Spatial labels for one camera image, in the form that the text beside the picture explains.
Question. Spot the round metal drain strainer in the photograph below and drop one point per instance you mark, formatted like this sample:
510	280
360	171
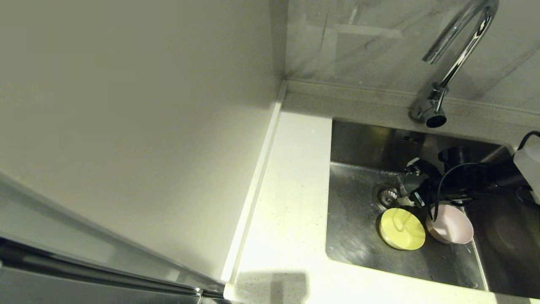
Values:
386	195

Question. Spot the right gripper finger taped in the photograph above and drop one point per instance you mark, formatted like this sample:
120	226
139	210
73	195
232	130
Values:
406	202
412	163

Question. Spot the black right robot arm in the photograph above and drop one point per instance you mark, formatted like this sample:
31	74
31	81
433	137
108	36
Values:
464	177

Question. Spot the small pink bowl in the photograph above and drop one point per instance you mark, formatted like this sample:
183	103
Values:
453	226

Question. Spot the small white bowl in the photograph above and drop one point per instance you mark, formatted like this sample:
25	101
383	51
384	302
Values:
410	183

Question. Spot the chrome gooseneck faucet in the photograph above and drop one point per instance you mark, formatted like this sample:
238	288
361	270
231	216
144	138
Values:
430	110

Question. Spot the tall white cabinet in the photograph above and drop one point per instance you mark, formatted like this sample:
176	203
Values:
126	126

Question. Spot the white countertop trim strip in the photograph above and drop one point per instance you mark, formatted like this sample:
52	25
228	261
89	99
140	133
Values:
253	190

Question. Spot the yellow bowl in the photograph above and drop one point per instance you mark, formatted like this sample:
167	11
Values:
403	230

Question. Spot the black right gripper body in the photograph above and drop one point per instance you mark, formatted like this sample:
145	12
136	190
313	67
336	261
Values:
428	181

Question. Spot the stainless steel sink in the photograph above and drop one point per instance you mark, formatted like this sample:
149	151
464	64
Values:
358	245

